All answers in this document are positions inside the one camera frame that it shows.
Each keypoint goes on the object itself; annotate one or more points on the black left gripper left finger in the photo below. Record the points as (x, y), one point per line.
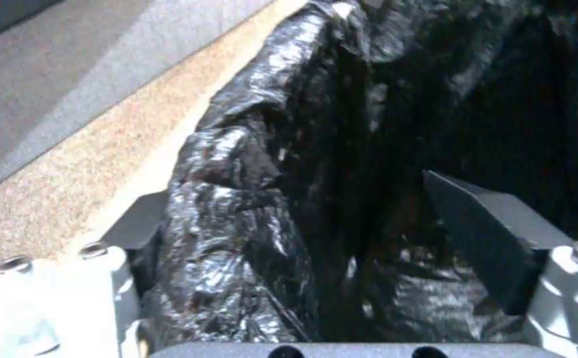
(65, 298)

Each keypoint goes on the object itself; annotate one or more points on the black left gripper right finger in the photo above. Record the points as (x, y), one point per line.
(488, 242)

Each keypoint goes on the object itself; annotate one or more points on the black plastic trash bag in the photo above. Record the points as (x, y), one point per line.
(329, 179)

